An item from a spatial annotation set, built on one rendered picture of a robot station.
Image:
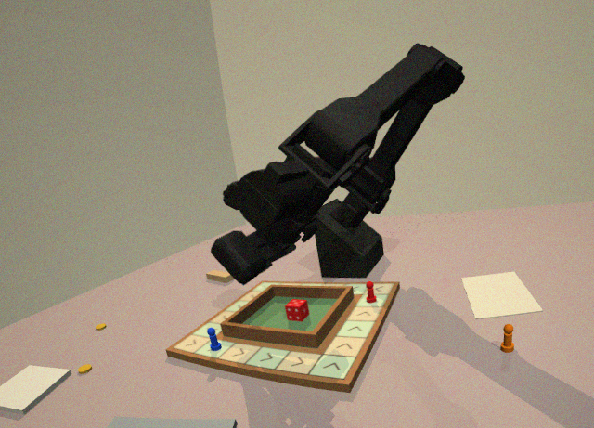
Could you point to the cream flat rectangular slab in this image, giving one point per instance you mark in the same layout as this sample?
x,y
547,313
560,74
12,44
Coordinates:
x,y
22,392

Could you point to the orange game pawn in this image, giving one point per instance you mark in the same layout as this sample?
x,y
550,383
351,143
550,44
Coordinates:
x,y
507,346

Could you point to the blue pawn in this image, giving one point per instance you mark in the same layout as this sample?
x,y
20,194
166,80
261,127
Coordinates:
x,y
215,346

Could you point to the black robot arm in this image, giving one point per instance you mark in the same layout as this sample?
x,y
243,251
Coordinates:
x,y
343,135

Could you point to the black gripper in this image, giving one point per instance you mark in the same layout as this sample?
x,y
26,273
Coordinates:
x,y
246,257

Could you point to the red die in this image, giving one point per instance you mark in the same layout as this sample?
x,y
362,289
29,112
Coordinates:
x,y
297,310

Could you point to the red game pawn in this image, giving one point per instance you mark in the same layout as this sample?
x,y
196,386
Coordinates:
x,y
371,297

